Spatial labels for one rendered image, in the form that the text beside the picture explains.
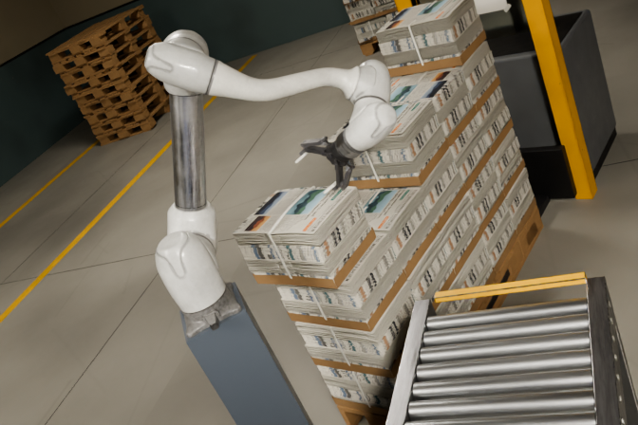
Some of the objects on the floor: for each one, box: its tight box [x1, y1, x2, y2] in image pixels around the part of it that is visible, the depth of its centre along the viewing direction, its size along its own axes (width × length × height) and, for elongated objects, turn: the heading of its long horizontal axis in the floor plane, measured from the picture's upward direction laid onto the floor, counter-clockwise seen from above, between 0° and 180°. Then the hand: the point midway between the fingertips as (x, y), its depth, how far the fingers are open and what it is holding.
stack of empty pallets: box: [46, 5, 170, 146], centre depth 880 cm, size 126×86×130 cm
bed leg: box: [613, 311, 638, 425], centre depth 203 cm, size 6×6×68 cm
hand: (313, 174), depth 222 cm, fingers open, 13 cm apart
